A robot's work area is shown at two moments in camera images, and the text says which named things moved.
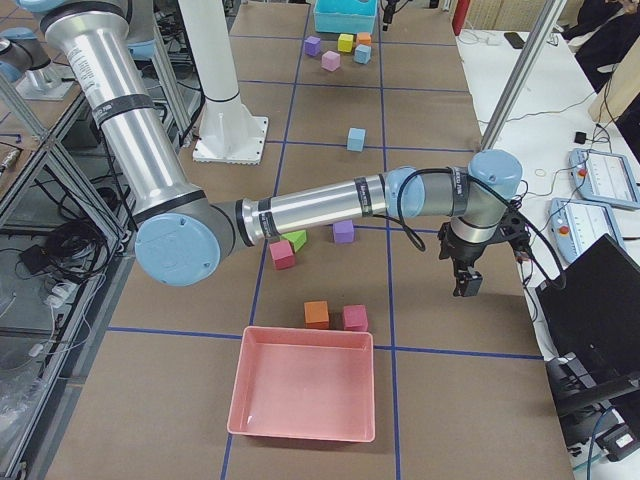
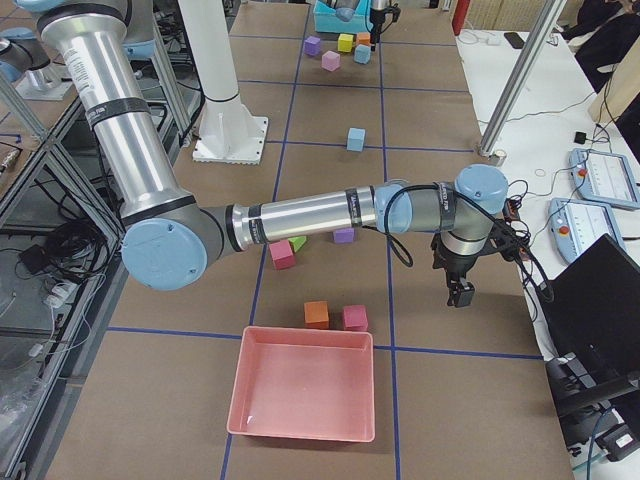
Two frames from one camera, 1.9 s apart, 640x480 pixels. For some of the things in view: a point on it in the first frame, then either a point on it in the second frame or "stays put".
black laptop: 597,311 stays put
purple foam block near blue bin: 312,45 stays put
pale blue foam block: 356,138 stays put
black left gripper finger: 387,18 -> 375,38
